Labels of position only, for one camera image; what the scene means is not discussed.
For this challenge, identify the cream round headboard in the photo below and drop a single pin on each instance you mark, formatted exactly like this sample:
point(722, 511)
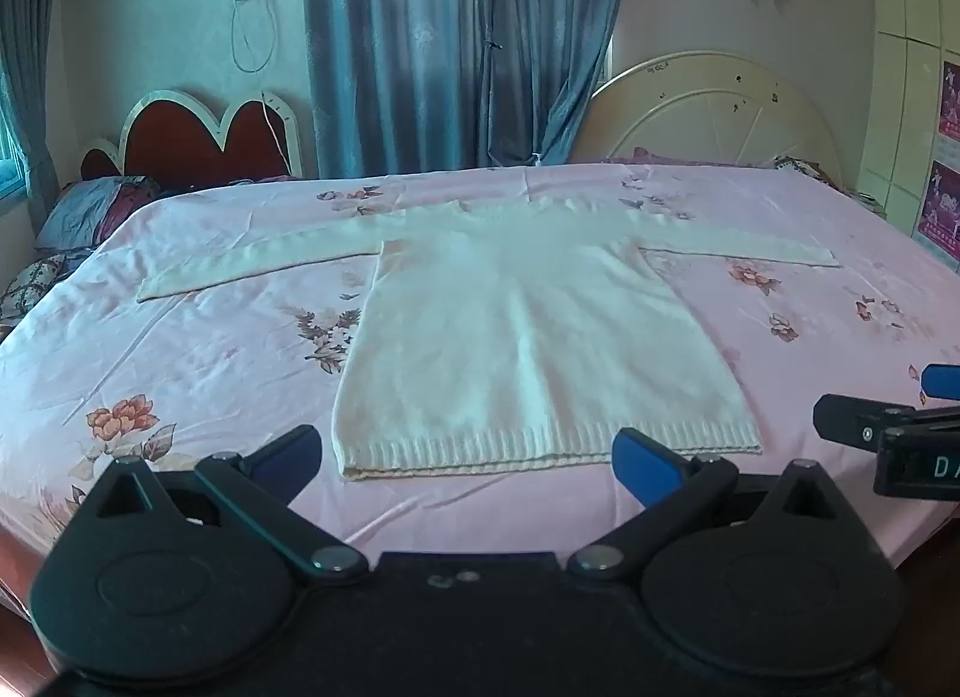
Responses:
point(712, 112)

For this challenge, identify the blue curtain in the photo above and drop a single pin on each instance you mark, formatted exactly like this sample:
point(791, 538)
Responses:
point(450, 45)

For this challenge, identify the diamond patterned pillow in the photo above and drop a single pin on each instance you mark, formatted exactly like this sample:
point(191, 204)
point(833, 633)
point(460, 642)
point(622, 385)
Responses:
point(34, 284)

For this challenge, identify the red heart-shaped headboard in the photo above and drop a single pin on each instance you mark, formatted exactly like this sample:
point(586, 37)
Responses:
point(172, 142)

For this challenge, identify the cream panelled wardrobe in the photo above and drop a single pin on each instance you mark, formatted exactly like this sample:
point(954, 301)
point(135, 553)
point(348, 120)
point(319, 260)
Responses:
point(900, 67)

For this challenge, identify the window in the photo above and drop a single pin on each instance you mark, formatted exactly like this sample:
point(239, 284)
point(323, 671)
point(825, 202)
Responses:
point(7, 142)

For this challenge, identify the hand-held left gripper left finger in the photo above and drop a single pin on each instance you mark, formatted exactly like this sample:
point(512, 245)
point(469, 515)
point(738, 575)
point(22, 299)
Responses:
point(294, 451)

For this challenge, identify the teal window curtain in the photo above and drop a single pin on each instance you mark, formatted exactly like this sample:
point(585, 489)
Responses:
point(30, 67)

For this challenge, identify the pink wall poster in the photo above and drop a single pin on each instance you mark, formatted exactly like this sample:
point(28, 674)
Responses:
point(941, 213)
point(951, 101)

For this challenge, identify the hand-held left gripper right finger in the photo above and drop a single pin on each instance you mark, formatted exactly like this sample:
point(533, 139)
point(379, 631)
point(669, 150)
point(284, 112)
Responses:
point(643, 463)

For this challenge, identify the pink floral bed sheet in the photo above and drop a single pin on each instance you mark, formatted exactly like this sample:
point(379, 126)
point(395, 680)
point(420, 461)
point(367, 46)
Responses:
point(225, 337)

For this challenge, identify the purple floral pillow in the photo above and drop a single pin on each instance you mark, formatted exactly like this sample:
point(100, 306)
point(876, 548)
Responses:
point(675, 156)

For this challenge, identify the white knitted sweater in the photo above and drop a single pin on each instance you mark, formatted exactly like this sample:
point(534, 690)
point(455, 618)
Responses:
point(525, 337)

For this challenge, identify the blue and maroon pillow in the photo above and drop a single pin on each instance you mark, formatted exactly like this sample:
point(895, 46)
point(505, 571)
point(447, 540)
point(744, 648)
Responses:
point(97, 209)

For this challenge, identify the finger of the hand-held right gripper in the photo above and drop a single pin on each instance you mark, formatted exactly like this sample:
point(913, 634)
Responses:
point(851, 421)
point(945, 380)

